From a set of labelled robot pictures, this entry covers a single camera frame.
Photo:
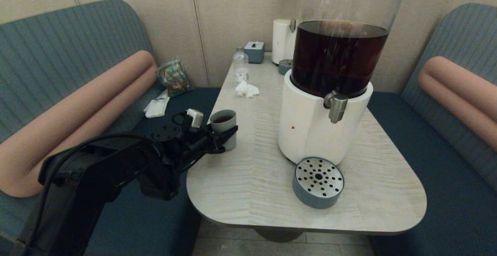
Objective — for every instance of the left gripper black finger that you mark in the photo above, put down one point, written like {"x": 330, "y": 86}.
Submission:
{"x": 228, "y": 135}

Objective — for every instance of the dark blue bench seat cushion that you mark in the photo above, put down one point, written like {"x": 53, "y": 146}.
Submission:
{"x": 155, "y": 217}
{"x": 446, "y": 209}

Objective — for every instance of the blue-grey tissue box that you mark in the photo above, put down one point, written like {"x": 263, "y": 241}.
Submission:
{"x": 254, "y": 53}

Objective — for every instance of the round blue perforated drip tray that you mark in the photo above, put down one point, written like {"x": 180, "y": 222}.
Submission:
{"x": 316, "y": 194}
{"x": 284, "y": 68}

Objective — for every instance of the white paper napkins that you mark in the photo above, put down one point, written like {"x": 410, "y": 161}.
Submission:
{"x": 157, "y": 108}

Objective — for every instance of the white dispenser with clear tank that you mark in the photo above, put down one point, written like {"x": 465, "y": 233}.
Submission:
{"x": 281, "y": 41}

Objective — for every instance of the silver metal dispenser tap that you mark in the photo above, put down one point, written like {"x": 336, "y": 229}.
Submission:
{"x": 336, "y": 108}
{"x": 292, "y": 25}

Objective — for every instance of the large dispenser with dark tea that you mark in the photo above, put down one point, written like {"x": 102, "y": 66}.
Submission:
{"x": 306, "y": 128}

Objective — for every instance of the clear plastic bottle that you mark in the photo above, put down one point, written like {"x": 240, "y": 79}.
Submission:
{"x": 240, "y": 62}

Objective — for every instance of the clear snack bag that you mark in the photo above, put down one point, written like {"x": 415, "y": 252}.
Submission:
{"x": 174, "y": 78}

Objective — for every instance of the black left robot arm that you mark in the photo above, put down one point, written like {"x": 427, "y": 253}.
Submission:
{"x": 97, "y": 178}

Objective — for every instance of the pink bolster cushion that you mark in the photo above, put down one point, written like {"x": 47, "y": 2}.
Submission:
{"x": 458, "y": 88}
{"x": 77, "y": 116}

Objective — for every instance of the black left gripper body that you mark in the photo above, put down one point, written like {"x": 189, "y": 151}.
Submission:
{"x": 202, "y": 143}

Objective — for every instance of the crumpled white tissue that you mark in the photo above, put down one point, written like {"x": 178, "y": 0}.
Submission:
{"x": 246, "y": 89}

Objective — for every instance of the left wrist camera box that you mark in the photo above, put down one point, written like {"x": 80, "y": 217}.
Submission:
{"x": 194, "y": 118}

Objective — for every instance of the grey plastic cup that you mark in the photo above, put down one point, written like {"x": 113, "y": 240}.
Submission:
{"x": 225, "y": 124}

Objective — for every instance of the teal ribbed bench backrest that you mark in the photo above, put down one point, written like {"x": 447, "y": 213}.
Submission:
{"x": 58, "y": 42}
{"x": 466, "y": 34}

